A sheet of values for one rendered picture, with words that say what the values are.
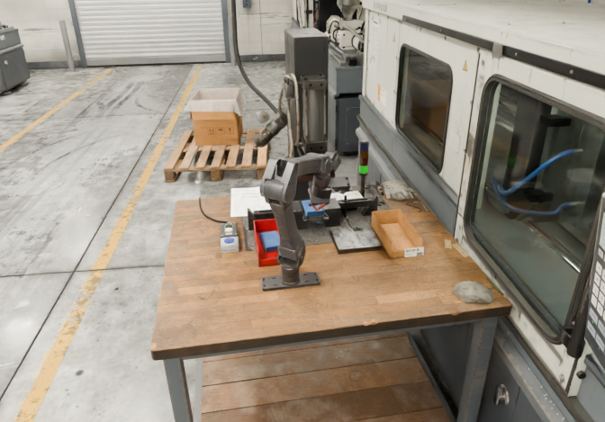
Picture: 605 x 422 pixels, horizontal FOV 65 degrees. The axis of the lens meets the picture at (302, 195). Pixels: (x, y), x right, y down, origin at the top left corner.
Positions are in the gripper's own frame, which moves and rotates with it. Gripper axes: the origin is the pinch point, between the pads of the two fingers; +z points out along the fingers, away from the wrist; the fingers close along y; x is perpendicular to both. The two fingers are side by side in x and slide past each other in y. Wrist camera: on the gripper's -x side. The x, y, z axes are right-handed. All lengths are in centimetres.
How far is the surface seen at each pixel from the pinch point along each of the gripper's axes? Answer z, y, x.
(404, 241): 8.3, -14.4, -33.5
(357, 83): 169, 259, -101
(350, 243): 7.4, -13.6, -11.8
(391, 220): 14.2, -0.9, -32.9
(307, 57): -37, 42, 1
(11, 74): 433, 612, 400
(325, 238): 13.3, -7.4, -3.7
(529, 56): -67, 2, -56
